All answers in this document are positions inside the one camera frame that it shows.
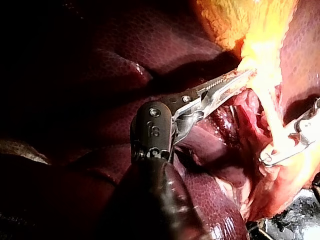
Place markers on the dark left arm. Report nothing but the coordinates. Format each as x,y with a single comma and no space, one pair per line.
150,200

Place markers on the dark red liver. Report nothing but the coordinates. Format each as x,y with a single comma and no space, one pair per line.
155,42

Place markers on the right arm instrument jaw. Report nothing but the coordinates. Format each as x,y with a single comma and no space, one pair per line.
306,120
297,151

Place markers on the thin tube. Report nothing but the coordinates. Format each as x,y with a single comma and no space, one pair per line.
271,112

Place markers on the left arm instrument jaw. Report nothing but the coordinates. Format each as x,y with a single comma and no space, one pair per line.
217,80
225,93

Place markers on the gallbladder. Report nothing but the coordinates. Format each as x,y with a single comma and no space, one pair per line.
225,22

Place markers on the left arm instrument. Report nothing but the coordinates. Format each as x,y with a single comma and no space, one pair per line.
152,130

